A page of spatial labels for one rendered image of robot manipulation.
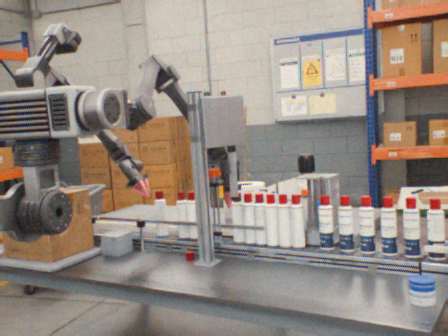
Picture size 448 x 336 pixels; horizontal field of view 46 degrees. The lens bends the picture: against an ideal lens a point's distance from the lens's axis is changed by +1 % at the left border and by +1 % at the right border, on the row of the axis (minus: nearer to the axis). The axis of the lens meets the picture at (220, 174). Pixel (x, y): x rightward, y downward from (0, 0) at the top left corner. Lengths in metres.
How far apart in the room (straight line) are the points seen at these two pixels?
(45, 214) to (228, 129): 0.73
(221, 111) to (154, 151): 3.65
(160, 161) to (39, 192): 3.88
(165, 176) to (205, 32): 2.18
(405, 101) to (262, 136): 1.73
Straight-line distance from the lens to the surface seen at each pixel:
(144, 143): 5.63
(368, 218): 1.91
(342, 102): 6.31
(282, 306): 1.62
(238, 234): 2.14
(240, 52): 6.75
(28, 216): 1.77
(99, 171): 5.90
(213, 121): 1.96
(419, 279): 1.65
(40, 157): 1.74
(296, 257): 2.01
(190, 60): 7.00
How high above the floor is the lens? 1.42
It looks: 7 degrees down
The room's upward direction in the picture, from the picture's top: 4 degrees counter-clockwise
